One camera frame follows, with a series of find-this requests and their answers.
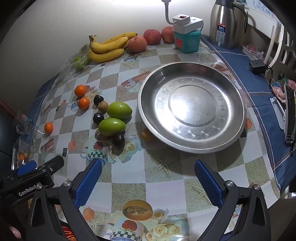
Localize green mango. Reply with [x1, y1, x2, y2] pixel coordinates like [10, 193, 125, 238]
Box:
[98, 118, 126, 134]
[107, 102, 133, 119]

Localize round steel basin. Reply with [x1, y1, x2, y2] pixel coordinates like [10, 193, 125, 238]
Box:
[137, 61, 247, 154]

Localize black charger adapter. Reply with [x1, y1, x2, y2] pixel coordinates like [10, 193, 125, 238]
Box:
[248, 60, 266, 76]

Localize small green fruit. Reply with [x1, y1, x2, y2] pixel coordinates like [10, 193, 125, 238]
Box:
[72, 57, 92, 71]

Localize white frame rack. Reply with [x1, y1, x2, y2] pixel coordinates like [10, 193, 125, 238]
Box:
[245, 5, 296, 77]

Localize white power strip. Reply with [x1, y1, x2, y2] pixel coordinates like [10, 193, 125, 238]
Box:
[173, 14, 204, 33]

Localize stainless steel thermos jug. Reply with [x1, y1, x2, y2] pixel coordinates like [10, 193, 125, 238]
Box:
[209, 0, 248, 49]

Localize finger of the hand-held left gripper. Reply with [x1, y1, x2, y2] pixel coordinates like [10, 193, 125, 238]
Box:
[16, 160, 37, 175]
[37, 155, 65, 174]

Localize clear glass mug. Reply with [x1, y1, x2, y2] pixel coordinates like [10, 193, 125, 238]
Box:
[14, 111, 34, 136]

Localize yellow banana bunch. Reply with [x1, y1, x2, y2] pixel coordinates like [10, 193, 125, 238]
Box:
[87, 32, 138, 63]

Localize teal plastic box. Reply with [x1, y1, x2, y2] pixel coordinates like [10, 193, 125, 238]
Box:
[173, 30, 201, 53]

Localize red printed packet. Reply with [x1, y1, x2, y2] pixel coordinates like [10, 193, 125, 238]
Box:
[60, 224, 79, 241]

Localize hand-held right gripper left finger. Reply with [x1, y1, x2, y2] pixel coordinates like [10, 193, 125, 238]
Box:
[26, 159, 109, 241]

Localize pink snack packet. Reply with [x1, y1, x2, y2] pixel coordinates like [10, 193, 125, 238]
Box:
[242, 44, 264, 61]

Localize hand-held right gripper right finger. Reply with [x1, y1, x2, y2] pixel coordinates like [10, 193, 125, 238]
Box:
[194, 159, 275, 241]

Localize person's left hand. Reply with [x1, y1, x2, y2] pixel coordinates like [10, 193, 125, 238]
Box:
[9, 226, 22, 239]

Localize smartphone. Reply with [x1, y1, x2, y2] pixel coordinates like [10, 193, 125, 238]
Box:
[284, 84, 296, 144]

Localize colourful snack packet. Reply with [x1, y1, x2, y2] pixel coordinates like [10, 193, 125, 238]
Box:
[270, 77, 289, 103]

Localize white power cable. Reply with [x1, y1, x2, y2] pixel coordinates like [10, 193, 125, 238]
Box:
[160, 0, 179, 25]

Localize checkered plastic tablecloth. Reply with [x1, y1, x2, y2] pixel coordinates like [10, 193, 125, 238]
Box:
[11, 35, 296, 241]

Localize red apple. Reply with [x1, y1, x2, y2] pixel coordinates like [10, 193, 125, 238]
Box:
[161, 26, 175, 44]
[143, 29, 162, 45]
[128, 36, 148, 53]

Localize white phone stand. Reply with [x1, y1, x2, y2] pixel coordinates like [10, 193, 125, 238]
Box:
[269, 97, 287, 133]

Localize black charger cable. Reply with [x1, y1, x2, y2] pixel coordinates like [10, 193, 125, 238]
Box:
[264, 65, 275, 84]

